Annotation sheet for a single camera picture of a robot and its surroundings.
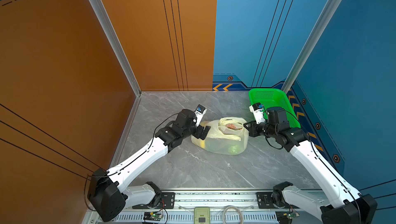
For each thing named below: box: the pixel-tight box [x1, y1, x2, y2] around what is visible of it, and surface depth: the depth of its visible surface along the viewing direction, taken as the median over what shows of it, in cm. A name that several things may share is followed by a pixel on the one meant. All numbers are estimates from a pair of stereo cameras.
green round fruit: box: [227, 144, 240, 155], surface depth 83 cm
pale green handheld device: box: [193, 206, 211, 224], surface depth 70 cm
